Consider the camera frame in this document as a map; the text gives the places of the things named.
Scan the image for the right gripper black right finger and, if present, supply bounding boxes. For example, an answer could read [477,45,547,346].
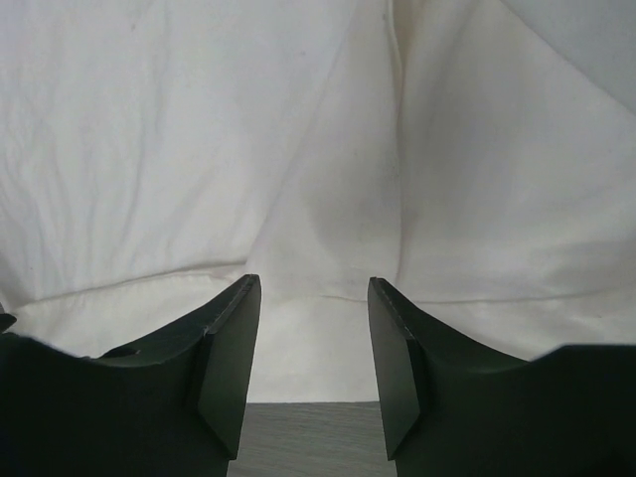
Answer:
[368,277,635,476]

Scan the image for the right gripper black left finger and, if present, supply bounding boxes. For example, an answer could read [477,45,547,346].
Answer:
[1,274,261,476]

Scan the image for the white t shirt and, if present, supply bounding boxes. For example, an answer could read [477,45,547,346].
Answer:
[1,1,635,402]

